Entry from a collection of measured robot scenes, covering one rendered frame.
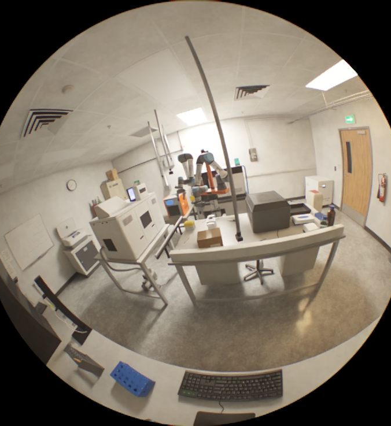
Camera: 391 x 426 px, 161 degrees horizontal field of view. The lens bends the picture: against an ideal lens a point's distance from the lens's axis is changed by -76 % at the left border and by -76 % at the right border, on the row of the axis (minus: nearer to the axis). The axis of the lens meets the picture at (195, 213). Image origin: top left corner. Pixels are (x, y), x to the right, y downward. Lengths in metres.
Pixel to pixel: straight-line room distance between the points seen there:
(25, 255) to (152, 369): 3.64
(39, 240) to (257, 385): 4.19
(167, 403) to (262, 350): 1.15
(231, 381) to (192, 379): 0.18
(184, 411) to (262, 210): 1.56
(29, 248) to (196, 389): 3.90
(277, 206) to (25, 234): 4.61
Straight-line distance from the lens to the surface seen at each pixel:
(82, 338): 1.29
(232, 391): 0.77
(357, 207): 4.10
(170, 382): 0.85
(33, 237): 4.07
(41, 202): 4.21
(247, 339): 1.76
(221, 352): 1.73
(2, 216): 4.09
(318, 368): 0.88
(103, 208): 1.56
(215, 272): 1.75
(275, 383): 0.80
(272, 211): 1.40
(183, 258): 1.27
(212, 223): 1.64
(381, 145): 3.53
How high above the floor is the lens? 1.69
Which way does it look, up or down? 20 degrees down
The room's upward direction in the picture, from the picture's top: 15 degrees counter-clockwise
